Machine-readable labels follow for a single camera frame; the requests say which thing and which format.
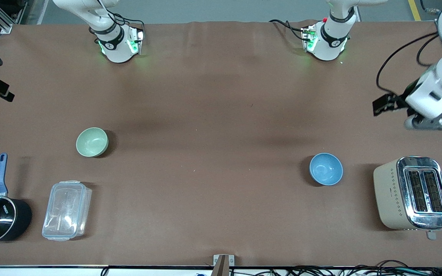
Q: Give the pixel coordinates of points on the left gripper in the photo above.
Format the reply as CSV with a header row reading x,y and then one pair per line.
x,y
400,100

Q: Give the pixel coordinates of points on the green bowl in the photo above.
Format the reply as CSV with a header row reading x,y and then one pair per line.
x,y
91,142

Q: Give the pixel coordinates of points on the beige and chrome toaster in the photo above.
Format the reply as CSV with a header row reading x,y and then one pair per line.
x,y
391,191

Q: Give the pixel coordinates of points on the light blue cup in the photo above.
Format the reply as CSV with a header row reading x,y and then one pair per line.
x,y
325,169

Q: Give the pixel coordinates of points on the brown table cloth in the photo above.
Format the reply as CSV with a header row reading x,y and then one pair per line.
x,y
221,153

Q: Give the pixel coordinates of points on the clear plastic food container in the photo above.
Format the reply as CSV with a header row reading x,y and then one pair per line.
x,y
65,211

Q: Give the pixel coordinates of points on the metal bracket at table edge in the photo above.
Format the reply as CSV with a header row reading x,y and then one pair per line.
x,y
223,264

